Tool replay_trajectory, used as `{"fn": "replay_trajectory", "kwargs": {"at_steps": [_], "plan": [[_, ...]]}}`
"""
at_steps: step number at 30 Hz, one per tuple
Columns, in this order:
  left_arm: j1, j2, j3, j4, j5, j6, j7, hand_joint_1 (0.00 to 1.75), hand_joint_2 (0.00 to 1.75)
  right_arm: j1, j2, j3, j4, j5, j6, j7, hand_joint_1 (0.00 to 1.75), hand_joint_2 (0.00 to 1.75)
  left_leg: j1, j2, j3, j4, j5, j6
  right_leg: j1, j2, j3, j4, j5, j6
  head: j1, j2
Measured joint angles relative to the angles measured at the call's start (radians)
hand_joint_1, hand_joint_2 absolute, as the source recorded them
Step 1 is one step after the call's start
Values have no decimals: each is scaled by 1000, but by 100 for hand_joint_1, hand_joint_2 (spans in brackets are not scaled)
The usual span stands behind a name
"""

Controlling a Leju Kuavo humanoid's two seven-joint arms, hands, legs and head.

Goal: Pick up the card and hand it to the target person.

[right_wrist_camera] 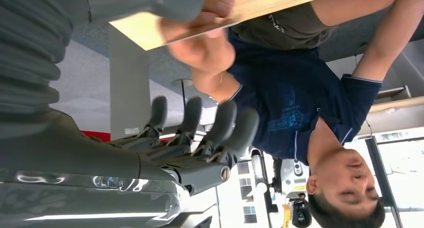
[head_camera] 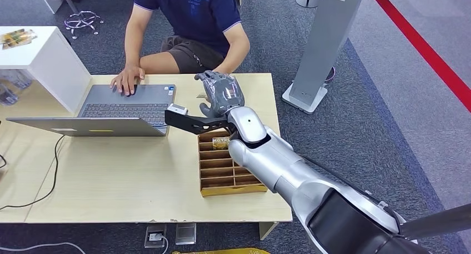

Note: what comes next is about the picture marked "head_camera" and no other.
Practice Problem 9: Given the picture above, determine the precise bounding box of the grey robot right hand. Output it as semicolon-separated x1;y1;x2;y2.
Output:
194;70;246;118

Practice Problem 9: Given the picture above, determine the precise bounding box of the person's right hand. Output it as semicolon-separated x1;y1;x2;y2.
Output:
110;66;146;97

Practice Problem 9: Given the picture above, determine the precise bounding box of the hotel card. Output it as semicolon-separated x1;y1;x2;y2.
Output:
211;136;232;151

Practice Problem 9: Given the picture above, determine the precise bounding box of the wooden card holder box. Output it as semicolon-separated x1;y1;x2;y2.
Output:
197;128;269;198

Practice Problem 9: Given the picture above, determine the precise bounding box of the person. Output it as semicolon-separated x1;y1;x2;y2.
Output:
110;0;251;97

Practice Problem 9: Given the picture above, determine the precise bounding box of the grey laptop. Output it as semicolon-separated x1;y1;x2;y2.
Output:
6;83;177;138

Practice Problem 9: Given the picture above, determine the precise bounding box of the white side cabinet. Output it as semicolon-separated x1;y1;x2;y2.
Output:
0;26;92;115

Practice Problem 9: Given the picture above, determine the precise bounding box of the black stool with chrome base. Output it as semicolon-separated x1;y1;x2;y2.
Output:
40;0;105;40

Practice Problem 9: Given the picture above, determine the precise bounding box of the light wooden desk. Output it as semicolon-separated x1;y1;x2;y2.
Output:
23;73;293;241
0;79;74;224

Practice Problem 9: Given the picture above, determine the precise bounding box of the clear plastic bottle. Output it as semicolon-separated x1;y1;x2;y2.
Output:
0;84;19;106
0;69;32;90

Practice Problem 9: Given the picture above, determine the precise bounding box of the grey kiosk stand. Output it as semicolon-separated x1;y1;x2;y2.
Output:
282;0;369;116

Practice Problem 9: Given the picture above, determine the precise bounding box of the colourful printed packet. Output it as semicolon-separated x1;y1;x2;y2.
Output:
1;28;38;50

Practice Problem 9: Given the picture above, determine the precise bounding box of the metal floor socket plate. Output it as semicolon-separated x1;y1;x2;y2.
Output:
174;223;197;246

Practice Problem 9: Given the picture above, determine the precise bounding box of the floor socket with plug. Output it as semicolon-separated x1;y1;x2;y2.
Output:
143;223;167;249

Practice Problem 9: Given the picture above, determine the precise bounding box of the yellow floor tape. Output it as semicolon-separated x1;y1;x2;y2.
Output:
172;247;271;254

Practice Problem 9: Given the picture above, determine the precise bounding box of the dark grey bar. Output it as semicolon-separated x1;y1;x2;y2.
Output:
399;203;471;240

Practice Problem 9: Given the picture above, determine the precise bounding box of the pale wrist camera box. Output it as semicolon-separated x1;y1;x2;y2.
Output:
167;103;188;116

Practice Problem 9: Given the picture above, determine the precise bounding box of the dark cable loop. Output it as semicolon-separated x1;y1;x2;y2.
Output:
323;66;337;85

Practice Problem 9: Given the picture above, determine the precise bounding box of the black laptop power cable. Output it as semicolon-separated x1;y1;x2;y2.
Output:
0;135;66;211

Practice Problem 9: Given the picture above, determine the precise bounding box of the white plug cable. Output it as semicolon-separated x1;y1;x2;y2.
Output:
149;232;169;254

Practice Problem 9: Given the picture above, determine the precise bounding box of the white floor cable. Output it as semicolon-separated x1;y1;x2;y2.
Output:
0;241;87;254

